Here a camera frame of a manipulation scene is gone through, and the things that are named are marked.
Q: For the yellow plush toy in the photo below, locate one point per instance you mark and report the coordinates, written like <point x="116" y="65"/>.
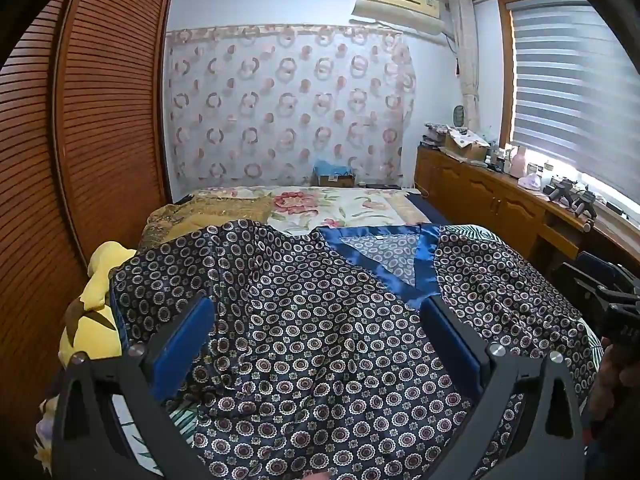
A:
<point x="97" y="290"/>

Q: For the pink cap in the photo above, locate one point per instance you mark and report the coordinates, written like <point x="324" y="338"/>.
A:
<point x="530" y="184"/>

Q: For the black tools on cabinet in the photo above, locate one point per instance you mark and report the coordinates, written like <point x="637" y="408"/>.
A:
<point x="570" y="197"/>

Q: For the navy bed sheet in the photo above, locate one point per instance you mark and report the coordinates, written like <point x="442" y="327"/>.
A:
<point x="425" y="207"/>

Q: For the striped window blind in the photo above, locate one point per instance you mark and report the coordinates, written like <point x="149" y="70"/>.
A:
<point x="575" y="90"/>

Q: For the small cardboard box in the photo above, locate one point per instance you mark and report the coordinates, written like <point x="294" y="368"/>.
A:
<point x="335" y="180"/>

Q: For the floral blanket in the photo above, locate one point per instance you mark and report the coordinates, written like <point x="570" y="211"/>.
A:
<point x="325" y="205"/>

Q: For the green leaf print sheet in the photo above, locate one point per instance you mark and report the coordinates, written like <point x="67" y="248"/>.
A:
<point x="472" y="231"/>

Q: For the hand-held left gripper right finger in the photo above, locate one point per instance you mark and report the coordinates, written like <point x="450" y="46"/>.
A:
<point x="452" y="350"/>

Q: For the person's right hand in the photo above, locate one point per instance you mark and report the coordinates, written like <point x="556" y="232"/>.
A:
<point x="617" y="380"/>

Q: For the pile of folded cloths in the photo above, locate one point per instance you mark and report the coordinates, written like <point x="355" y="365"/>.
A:
<point x="436" y="135"/>

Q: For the pink bottle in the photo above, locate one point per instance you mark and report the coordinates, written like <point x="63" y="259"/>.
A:
<point x="518" y="162"/>

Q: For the navy circle-patterned satin shirt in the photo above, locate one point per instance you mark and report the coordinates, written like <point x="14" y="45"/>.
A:
<point x="320" y="340"/>

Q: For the cream window curtain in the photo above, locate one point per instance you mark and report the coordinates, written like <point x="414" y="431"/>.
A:
<point x="467" y="60"/>

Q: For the brown gold patterned cloth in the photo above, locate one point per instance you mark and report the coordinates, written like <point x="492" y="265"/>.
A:
<point x="200" y="215"/>

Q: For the long wooden cabinet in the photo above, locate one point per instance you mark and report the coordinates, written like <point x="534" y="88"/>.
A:
<point x="480" y="195"/>

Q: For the light blue cloth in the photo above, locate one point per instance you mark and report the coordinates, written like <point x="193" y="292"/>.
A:
<point x="330" y="166"/>

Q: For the open cardboard box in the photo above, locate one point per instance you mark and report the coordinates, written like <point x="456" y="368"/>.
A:
<point x="467" y="145"/>

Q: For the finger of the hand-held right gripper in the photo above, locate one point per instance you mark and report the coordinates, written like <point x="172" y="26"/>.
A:
<point x="582" y="277"/>

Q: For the cream wall air conditioner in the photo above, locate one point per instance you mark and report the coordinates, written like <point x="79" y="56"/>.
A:
<point x="397" y="5"/>

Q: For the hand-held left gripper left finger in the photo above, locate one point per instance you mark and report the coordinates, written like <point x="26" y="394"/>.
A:
<point x="182" y="350"/>

